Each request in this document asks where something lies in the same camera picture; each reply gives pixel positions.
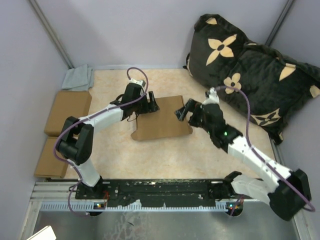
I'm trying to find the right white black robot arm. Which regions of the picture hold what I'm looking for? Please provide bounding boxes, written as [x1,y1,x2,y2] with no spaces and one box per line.
[175,99,312,221]

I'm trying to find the folded cardboard box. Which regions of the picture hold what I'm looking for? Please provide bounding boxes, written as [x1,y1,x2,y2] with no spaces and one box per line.
[33,137,68,179]
[44,90,92,137]

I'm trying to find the brown cardboard box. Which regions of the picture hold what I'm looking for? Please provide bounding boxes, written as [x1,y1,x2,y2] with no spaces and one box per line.
[131,95,193,141]

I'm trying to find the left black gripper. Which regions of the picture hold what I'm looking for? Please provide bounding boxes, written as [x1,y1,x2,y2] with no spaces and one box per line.
[132,91,159,115]

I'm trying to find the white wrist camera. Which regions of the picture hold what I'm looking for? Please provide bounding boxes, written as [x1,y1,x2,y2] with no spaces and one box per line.
[128,78,146,88]
[202,87,220,105]

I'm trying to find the lower folded cardboard box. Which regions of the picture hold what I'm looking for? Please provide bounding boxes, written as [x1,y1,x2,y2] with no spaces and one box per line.
[33,137,68,179]

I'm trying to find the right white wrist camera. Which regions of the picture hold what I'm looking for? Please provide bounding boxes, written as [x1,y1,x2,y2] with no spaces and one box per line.
[202,87,220,105]

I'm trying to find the aluminium frame rail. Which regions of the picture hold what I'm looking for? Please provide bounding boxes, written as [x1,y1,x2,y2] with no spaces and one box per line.
[31,181,264,215]

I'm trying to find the grey folded cloth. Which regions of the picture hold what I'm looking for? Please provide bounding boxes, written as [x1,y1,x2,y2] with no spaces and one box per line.
[61,64,94,92]

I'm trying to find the white object at bottom corner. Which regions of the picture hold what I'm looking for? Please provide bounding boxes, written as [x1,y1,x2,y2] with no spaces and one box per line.
[27,225,57,240]

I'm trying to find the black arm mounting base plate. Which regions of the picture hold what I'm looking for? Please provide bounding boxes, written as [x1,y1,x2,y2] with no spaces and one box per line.
[75,178,238,208]

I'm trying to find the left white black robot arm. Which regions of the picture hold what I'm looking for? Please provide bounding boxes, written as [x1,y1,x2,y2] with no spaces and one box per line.
[53,82,160,199]

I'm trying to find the black floral plush cushion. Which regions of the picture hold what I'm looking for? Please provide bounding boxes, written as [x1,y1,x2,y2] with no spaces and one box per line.
[185,14,320,144]

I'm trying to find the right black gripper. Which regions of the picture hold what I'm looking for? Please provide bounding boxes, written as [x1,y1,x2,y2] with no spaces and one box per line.
[175,98,214,135]

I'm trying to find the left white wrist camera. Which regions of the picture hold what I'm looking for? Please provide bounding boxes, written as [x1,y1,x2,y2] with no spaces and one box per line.
[128,78,146,88]

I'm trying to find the upper folded cardboard box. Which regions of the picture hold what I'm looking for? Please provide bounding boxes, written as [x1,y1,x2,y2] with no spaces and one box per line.
[44,90,92,137]

